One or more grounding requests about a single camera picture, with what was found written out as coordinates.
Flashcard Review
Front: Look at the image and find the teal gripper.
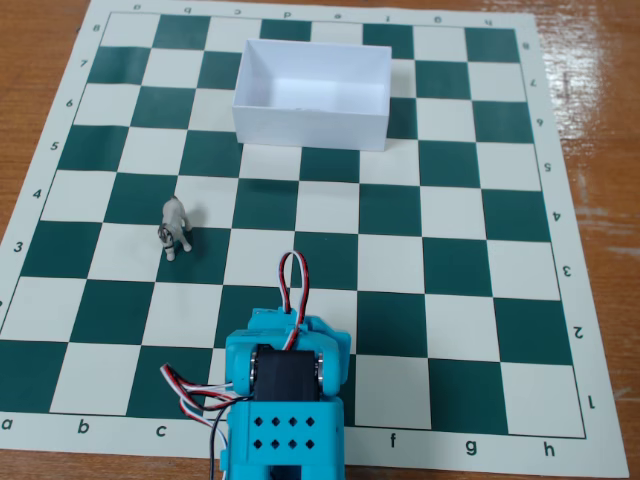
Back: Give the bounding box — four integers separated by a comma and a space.
249, 305, 352, 357

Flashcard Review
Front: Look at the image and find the small white toy horse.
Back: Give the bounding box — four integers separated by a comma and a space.
157, 196, 195, 262

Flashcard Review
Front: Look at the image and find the white open cardboard box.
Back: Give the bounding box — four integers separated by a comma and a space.
231, 38, 393, 152

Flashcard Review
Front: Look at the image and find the green and white chessboard mat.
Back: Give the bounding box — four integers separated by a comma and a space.
0, 0, 631, 480

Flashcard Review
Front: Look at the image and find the red white black wrist cable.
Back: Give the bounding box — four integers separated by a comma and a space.
277, 249, 312, 351

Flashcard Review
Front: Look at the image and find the red white black side cable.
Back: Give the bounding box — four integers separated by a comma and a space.
159, 364, 251, 480

